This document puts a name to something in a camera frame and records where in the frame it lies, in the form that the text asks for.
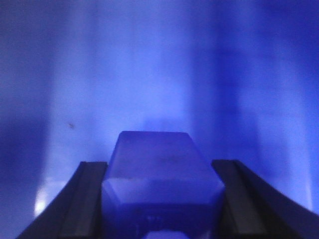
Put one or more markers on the blue rectangular plastic part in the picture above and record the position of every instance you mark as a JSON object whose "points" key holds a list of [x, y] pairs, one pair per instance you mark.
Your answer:
{"points": [[159, 181]]}

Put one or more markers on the open blue target bin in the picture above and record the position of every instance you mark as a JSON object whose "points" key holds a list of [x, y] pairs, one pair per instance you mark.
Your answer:
{"points": [[241, 77]]}

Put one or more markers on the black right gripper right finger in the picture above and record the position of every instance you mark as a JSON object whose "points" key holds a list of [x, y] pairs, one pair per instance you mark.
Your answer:
{"points": [[253, 209]]}

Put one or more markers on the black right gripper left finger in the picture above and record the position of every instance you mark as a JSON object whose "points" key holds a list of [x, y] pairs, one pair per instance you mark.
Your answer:
{"points": [[75, 213]]}

